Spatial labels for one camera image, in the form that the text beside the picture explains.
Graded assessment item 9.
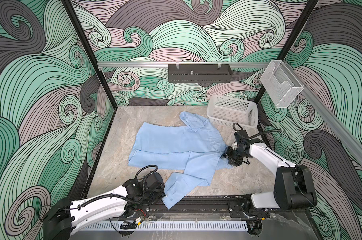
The white slotted cable duct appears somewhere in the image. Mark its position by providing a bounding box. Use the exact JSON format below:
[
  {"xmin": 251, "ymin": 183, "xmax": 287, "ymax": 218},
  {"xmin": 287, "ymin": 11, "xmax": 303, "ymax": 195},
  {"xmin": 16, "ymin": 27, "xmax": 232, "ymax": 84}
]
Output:
[{"xmin": 83, "ymin": 221, "xmax": 248, "ymax": 232}]

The aluminium right wall rail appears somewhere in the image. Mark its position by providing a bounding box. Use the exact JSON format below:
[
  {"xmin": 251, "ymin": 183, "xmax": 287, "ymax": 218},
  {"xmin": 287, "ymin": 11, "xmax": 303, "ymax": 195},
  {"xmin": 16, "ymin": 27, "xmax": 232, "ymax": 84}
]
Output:
[{"xmin": 287, "ymin": 64, "xmax": 362, "ymax": 166}]

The aluminium wall rail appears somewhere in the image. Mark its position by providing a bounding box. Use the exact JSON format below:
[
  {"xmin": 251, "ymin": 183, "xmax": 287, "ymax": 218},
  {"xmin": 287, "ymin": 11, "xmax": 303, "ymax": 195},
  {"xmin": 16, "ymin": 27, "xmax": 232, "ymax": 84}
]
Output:
[
  {"xmin": 287, "ymin": 64, "xmax": 362, "ymax": 166},
  {"xmin": 97, "ymin": 61, "xmax": 269, "ymax": 69}
]

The clear plastic wall bin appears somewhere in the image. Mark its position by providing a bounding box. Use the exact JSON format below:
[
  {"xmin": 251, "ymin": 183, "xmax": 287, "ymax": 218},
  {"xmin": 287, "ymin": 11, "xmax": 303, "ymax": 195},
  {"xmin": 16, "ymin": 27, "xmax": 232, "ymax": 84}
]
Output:
[{"xmin": 260, "ymin": 60, "xmax": 304, "ymax": 109}]

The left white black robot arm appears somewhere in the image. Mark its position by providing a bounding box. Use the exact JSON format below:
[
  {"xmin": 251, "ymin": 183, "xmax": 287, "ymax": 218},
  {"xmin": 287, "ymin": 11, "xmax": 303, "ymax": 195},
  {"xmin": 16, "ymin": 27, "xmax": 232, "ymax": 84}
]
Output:
[{"xmin": 41, "ymin": 170, "xmax": 165, "ymax": 240}]

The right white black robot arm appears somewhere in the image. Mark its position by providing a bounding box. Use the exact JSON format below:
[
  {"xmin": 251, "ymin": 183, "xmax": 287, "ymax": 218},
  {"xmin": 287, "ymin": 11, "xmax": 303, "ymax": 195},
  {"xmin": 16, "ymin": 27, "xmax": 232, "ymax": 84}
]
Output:
[{"xmin": 221, "ymin": 129, "xmax": 318, "ymax": 210}]

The white plastic laundry basket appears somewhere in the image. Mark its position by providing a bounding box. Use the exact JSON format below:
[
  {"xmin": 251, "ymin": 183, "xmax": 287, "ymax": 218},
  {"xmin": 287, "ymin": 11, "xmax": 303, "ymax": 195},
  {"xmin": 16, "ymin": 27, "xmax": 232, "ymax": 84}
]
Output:
[{"xmin": 207, "ymin": 95, "xmax": 258, "ymax": 128}]

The black perforated wall tray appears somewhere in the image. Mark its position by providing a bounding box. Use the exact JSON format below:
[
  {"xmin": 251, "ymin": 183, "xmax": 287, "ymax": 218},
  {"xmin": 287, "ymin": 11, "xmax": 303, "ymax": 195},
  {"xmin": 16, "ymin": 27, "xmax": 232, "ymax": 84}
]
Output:
[{"xmin": 168, "ymin": 64, "xmax": 233, "ymax": 85}]

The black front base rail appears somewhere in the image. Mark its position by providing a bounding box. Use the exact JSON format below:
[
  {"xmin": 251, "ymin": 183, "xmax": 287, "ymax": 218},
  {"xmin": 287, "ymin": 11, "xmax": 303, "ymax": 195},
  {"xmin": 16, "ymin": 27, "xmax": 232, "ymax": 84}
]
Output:
[{"xmin": 78, "ymin": 194, "xmax": 308, "ymax": 219}]

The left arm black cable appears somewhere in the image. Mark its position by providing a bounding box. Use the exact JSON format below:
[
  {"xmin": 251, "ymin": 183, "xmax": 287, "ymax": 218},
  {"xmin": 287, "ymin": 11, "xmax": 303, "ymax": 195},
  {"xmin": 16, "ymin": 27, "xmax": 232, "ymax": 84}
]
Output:
[{"xmin": 57, "ymin": 164, "xmax": 160, "ymax": 211}]

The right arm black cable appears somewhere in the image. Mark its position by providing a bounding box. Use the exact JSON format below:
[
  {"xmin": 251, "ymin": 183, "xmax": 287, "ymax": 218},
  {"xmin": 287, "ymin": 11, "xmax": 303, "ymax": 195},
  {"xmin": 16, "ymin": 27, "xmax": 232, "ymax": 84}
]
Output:
[{"xmin": 231, "ymin": 122, "xmax": 283, "ymax": 142}]

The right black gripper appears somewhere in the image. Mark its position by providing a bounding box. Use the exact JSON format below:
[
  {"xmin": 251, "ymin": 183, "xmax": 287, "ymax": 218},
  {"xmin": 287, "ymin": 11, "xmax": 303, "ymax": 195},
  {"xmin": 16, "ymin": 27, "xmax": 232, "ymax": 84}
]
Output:
[{"xmin": 219, "ymin": 145, "xmax": 248, "ymax": 166}]

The light blue long sleeve shirt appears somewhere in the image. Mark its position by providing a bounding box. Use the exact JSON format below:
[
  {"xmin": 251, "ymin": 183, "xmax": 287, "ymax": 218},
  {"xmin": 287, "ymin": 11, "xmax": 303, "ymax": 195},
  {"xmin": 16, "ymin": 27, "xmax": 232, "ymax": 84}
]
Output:
[{"xmin": 128, "ymin": 112, "xmax": 232, "ymax": 209}]

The aluminium back wall rail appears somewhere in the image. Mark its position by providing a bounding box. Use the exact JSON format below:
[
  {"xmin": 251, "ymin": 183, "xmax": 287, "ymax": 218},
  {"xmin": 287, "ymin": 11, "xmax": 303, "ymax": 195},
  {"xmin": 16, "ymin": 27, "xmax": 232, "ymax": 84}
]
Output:
[{"xmin": 97, "ymin": 61, "xmax": 269, "ymax": 69}]

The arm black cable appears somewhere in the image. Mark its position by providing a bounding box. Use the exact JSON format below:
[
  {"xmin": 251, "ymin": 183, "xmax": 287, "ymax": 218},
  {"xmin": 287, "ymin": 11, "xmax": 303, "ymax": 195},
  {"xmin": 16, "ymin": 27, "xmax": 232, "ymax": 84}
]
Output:
[
  {"xmin": 57, "ymin": 164, "xmax": 160, "ymax": 211},
  {"xmin": 231, "ymin": 122, "xmax": 283, "ymax": 142}
]

